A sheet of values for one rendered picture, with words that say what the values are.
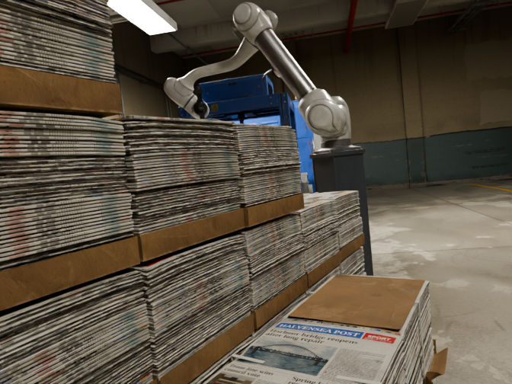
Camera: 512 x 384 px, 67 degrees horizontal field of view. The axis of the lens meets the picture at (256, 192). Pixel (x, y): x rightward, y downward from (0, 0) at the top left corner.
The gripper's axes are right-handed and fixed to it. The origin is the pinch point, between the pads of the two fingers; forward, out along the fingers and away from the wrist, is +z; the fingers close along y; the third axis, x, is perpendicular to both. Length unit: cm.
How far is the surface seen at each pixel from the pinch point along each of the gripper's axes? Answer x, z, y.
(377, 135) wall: -473, -768, 55
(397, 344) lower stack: -26, 132, 60
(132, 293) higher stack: 19, 139, 39
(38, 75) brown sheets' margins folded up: 25, 145, 7
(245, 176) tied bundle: -3, 115, 26
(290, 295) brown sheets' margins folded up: -13, 104, 59
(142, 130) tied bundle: 15, 133, 15
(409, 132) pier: -544, -733, 56
